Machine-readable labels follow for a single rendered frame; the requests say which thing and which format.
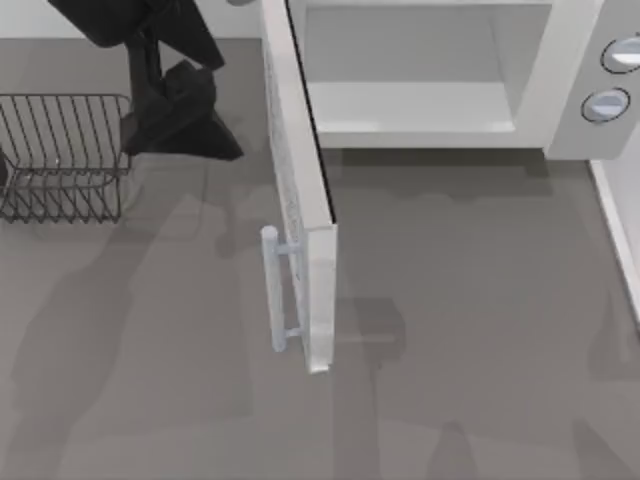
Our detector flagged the pale microwave door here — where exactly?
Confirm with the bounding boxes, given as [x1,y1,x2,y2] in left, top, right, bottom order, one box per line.
[258,0,340,375]

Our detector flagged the pale microwave oven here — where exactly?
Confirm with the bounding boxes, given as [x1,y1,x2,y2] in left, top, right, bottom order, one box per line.
[287,0,640,162]

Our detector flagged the grey microwave knob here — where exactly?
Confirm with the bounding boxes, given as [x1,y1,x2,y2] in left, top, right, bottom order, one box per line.
[599,35,640,75]
[580,87,632,123]

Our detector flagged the dark wire basket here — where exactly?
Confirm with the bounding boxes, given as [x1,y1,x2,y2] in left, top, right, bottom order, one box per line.
[0,93,134,225]

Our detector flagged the pale blue door handle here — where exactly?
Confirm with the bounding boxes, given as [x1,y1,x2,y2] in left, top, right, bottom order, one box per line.
[260,225,304,353]

